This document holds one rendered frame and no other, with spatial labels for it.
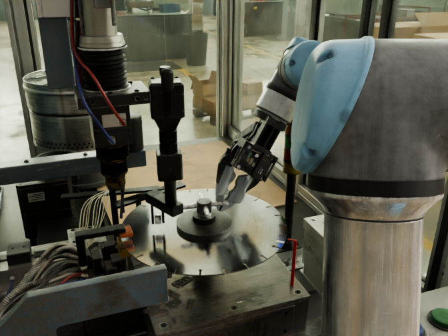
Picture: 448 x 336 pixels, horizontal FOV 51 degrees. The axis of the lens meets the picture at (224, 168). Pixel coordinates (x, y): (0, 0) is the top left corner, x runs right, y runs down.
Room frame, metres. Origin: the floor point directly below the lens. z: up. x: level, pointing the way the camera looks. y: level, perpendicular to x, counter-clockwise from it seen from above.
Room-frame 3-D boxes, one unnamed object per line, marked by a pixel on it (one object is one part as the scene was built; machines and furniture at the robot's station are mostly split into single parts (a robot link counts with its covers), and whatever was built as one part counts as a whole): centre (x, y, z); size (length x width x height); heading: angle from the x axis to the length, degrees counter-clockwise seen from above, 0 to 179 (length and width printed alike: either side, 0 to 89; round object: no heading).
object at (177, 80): (0.76, 0.10, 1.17); 0.06 x 0.05 x 0.20; 102
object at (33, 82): (1.47, 0.48, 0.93); 0.31 x 0.31 x 0.36
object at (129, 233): (0.74, 0.22, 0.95); 0.10 x 0.03 x 0.07; 111
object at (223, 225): (0.81, 0.04, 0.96); 0.11 x 0.11 x 0.03
